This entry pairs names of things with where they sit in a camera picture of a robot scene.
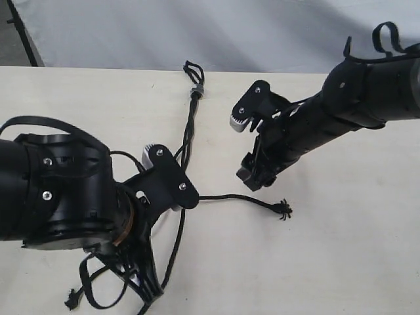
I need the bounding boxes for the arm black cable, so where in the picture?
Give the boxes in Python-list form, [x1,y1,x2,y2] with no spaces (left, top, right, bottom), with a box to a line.
[0,114,171,311]
[343,21,420,65]

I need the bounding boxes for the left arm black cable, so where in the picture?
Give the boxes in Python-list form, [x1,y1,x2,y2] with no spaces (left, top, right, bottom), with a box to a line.
[0,114,171,311]

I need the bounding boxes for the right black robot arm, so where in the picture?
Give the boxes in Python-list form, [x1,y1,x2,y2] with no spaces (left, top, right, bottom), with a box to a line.
[230,58,419,191]

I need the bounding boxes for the black rope with frayed end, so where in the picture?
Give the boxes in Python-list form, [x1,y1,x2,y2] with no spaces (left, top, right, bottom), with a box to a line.
[177,60,293,221]

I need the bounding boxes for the black backdrop frame pole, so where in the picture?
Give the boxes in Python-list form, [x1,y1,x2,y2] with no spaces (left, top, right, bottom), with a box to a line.
[6,0,44,67]

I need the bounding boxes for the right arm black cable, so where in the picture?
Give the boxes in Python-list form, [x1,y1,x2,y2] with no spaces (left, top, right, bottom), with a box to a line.
[343,21,420,65]

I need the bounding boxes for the grey fabric backdrop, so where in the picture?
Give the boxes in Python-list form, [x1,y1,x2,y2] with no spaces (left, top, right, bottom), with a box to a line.
[14,1,419,73]

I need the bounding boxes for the grey cable clamp bracket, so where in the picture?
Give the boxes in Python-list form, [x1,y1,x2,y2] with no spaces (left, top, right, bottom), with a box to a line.
[190,84,204,100]

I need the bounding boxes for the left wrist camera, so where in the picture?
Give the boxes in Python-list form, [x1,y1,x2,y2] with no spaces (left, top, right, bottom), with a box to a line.
[124,144,200,215]

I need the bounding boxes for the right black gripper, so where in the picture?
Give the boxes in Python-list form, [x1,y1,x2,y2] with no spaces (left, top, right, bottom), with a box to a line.
[236,121,305,192]

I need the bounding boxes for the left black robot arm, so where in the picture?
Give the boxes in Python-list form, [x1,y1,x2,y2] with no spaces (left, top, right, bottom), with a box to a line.
[1,134,163,305]

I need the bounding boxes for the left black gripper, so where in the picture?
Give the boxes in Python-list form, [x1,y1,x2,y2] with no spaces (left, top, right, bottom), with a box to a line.
[83,183,163,302]

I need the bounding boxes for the black rope with knotted end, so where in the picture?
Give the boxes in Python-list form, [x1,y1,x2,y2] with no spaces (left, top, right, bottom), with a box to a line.
[137,60,206,315]

